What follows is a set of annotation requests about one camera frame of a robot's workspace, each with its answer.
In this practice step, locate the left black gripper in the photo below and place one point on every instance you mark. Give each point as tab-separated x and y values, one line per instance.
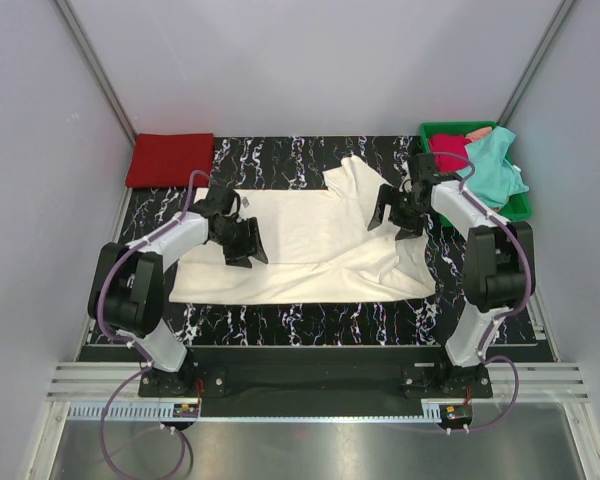
239	257

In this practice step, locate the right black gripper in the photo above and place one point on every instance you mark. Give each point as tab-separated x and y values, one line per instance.
390	195

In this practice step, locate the cream white t shirt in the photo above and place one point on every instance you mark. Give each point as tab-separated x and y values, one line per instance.
319	249

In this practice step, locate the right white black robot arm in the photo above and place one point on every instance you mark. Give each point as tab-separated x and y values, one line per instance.
497	274

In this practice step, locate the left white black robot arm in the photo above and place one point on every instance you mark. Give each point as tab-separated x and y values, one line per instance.
127	296

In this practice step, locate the magenta t shirt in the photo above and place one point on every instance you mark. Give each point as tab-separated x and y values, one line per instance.
449	151

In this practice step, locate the teal t shirt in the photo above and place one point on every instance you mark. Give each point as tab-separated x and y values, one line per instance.
495	179

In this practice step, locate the salmon pink t shirt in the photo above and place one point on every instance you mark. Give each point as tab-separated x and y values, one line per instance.
478	134

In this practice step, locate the green plastic bin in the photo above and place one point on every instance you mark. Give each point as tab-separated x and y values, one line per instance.
518	206

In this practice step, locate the folded red t shirt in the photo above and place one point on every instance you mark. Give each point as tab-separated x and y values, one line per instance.
165	161

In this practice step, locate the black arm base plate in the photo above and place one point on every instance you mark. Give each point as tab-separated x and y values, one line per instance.
378	396

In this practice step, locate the grey slotted cable duct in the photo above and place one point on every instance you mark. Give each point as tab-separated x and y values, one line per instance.
407	413

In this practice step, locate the aluminium rail frame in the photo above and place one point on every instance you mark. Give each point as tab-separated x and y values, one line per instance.
525	382

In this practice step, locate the right aluminium corner post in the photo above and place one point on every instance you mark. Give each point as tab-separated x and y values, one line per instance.
541	51

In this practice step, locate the aluminium corner post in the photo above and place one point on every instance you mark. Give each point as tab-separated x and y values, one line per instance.
93	64
541	51

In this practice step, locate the left aluminium corner post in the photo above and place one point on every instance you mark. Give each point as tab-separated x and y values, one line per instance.
93	64

